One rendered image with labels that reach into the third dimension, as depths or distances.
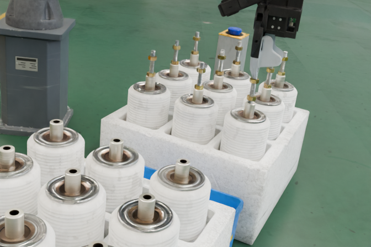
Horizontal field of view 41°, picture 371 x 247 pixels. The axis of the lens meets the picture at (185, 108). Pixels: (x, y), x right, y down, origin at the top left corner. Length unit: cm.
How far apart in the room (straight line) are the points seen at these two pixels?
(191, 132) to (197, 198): 33
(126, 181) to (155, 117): 33
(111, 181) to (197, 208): 14
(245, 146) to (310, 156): 52
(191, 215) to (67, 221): 19
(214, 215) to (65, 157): 26
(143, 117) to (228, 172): 23
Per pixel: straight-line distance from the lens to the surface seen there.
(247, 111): 102
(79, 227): 71
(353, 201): 133
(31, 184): 77
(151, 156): 108
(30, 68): 137
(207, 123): 105
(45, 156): 84
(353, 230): 122
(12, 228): 64
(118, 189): 79
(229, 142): 102
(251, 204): 103
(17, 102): 142
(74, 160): 86
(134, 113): 110
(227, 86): 118
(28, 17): 135
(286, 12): 94
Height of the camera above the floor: 64
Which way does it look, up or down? 22 degrees down
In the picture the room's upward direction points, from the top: 7 degrees clockwise
